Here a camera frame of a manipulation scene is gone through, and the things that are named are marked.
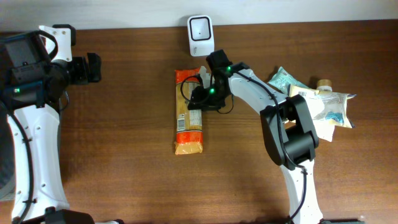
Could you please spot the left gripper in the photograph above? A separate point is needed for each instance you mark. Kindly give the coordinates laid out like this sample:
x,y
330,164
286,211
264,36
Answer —
x,y
85,76

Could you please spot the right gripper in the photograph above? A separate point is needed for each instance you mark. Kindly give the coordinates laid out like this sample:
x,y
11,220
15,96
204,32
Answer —
x,y
202,105

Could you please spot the orange spaghetti package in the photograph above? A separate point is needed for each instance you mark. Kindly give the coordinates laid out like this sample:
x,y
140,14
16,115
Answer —
x,y
189,133

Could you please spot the teal wet wipes pack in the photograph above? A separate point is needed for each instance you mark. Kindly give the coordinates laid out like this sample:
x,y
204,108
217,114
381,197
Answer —
x,y
282,80

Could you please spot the white snack bag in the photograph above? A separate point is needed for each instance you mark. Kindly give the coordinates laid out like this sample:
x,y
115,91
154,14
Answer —
x,y
327,107

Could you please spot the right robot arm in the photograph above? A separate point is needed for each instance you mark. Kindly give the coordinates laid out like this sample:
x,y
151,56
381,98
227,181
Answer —
x,y
289,134

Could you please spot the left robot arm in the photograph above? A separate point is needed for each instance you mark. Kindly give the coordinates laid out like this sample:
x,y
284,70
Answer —
x,y
36,69

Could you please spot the grey plastic mesh basket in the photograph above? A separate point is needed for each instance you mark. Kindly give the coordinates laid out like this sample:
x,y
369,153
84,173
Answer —
x,y
8,178

